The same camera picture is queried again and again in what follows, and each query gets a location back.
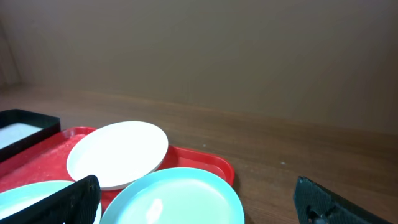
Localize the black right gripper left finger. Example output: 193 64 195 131
3 175 101 224

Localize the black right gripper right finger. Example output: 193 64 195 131
293 176 391 224

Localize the light blue round plate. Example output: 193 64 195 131
0 180 103 224

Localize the white round plate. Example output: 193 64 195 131
66 121 169 190

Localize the black water basin tray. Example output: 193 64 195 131
1 109 61 162

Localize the mint green round plate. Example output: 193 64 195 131
101 167 245 224

